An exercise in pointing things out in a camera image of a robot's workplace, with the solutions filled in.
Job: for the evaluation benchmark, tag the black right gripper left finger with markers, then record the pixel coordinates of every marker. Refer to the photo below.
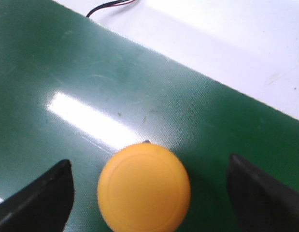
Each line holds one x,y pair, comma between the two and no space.
42,206

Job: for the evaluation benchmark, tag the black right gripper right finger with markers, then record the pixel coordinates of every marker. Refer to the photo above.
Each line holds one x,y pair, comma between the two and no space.
260,202

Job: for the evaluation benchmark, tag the green conveyor belt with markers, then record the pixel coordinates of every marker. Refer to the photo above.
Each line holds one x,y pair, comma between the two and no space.
72,89

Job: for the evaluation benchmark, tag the black connector with cable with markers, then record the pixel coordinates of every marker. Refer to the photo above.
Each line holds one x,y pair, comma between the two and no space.
114,3

